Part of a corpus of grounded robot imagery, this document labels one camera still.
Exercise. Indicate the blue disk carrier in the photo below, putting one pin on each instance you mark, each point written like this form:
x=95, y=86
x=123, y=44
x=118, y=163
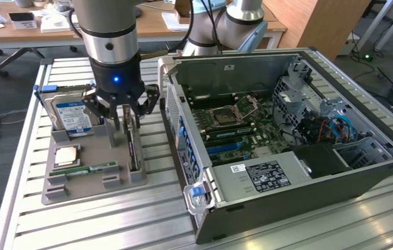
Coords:
x=49, y=88

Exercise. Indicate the slanted metal disk bay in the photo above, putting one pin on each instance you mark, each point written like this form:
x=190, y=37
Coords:
x=367, y=151

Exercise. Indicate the grey parts rack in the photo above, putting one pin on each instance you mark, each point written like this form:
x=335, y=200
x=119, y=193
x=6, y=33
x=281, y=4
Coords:
x=95, y=156

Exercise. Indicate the hard disk with blue label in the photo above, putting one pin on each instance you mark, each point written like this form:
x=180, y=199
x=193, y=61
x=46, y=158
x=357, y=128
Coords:
x=73, y=114

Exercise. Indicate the chair base with casters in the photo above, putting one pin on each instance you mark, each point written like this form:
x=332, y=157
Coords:
x=15, y=56

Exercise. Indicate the beige tape roll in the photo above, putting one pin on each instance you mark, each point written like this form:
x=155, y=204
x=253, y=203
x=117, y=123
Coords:
x=39, y=3

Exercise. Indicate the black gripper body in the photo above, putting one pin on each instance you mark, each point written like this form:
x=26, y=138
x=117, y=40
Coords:
x=117, y=78

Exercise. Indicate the white desk frame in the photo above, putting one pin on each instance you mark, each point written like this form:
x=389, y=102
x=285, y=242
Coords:
x=373, y=24

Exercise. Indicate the green RAM stick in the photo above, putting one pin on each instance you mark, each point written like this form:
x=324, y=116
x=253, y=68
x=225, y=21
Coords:
x=78, y=170

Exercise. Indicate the black graphics card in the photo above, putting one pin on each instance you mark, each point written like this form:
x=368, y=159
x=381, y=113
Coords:
x=133, y=145

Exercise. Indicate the black open PC case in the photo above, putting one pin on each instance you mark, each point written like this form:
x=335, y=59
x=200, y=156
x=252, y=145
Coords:
x=286, y=208

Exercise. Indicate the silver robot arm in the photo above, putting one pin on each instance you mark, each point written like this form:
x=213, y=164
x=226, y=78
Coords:
x=109, y=26

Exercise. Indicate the white box with round recess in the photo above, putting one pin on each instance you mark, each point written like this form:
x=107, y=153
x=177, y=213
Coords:
x=55, y=26

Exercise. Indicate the CPU socket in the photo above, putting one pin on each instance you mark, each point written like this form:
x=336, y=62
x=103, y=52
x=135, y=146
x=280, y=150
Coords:
x=224, y=115

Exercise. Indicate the white box with black top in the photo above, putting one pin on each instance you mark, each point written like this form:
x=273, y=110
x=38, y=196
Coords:
x=22, y=24

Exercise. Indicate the blue expansion slot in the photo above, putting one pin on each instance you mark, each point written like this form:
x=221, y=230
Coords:
x=224, y=149

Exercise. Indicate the brown cardboard box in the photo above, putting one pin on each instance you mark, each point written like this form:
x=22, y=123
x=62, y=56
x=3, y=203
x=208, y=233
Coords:
x=182, y=7

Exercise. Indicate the green motherboard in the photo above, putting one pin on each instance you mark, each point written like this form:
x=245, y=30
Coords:
x=262, y=135

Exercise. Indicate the device with green light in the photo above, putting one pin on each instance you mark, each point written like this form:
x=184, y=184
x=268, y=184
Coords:
x=368, y=56

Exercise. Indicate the blue case release latch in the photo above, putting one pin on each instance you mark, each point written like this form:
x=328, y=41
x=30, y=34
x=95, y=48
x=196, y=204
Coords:
x=197, y=193

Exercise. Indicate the grey cup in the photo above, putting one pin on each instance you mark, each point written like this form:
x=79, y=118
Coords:
x=24, y=3

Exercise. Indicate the wooden cabinet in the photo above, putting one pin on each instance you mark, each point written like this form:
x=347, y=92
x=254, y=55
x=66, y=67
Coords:
x=325, y=39

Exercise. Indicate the metal socket cover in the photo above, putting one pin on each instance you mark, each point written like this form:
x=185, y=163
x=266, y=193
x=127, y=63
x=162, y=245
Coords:
x=252, y=100

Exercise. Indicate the white wall device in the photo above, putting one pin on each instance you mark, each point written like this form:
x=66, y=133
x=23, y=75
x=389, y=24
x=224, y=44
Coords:
x=351, y=45

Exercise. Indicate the perforated metal disk bay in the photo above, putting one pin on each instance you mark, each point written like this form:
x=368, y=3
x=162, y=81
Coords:
x=297, y=104

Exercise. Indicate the silver chipset heatsink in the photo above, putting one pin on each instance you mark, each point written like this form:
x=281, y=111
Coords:
x=264, y=151

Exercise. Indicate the dark pouch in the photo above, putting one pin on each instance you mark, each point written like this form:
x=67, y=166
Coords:
x=63, y=5

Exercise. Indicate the white paper stack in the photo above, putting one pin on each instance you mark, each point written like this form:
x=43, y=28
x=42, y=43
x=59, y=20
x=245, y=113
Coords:
x=173, y=23

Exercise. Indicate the RAM stick with white label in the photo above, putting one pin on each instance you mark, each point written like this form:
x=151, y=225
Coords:
x=233, y=133

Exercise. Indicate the grey power supply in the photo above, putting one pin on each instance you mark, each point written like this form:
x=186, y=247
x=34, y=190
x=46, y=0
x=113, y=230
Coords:
x=230, y=187

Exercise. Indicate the silver CPU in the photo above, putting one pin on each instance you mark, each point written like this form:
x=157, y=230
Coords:
x=66, y=156

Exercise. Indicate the blue card retention clip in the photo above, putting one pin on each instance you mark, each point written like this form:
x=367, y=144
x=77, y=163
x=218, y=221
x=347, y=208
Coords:
x=189, y=143
x=194, y=155
x=185, y=133
x=198, y=166

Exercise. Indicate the wooden desk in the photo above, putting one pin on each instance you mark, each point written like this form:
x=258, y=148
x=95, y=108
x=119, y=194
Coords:
x=8, y=35

